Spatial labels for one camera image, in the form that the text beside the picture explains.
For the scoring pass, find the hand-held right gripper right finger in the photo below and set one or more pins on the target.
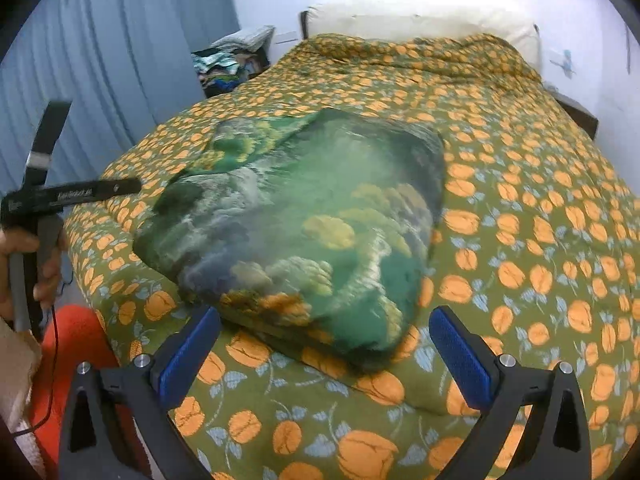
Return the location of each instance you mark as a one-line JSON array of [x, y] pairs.
[[460, 360]]

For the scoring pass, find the pile of mixed clothes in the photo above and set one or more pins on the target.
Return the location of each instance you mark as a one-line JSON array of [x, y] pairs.
[[225, 72]]

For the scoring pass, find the person's left hand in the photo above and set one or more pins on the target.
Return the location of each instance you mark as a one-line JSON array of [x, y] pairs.
[[50, 270]]

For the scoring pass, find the orange floor mat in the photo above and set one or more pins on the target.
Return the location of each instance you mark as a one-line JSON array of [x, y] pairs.
[[75, 345]]

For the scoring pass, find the green landscape print garment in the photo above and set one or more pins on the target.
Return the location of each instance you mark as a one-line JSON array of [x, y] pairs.
[[310, 210]]

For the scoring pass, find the cream pillow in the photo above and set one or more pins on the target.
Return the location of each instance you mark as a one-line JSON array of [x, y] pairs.
[[415, 22]]

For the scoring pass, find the wall socket with blue plug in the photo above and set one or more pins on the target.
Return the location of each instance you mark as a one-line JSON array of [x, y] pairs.
[[565, 62]]

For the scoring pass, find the striped pillow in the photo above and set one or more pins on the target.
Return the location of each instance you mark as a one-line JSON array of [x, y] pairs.
[[245, 37]]

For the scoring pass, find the dark wooden nightstand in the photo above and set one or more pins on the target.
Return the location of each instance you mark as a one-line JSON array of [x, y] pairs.
[[580, 110]]

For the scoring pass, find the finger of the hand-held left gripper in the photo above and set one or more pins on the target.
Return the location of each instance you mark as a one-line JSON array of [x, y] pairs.
[[125, 187]]

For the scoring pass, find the person's left forearm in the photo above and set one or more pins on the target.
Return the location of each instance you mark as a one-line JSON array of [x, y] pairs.
[[15, 380]]

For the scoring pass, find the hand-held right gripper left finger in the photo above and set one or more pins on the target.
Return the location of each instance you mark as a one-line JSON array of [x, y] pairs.
[[187, 360]]

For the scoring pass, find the blue curtain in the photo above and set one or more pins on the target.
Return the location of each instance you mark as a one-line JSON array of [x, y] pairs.
[[110, 50]]

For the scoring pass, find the orange floral bedspread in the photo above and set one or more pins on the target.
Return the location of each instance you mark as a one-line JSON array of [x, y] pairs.
[[525, 240]]

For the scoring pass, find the white wall socket plate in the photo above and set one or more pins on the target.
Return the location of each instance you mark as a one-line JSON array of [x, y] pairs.
[[286, 37]]

